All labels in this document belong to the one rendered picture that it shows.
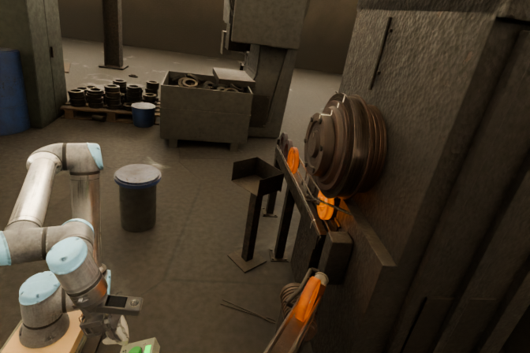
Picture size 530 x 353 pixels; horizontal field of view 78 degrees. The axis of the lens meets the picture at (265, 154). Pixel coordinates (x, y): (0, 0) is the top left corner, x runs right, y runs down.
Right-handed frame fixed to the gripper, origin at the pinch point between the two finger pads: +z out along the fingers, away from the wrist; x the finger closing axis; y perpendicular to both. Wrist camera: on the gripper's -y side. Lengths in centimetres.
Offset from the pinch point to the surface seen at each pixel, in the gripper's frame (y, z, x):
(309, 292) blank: -57, 9, -9
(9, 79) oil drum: 181, -62, -297
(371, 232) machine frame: -88, 10, -31
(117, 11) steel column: 166, -119, -698
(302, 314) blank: -53, 15, -6
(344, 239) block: -78, 14, -34
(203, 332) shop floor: 0, 70, -54
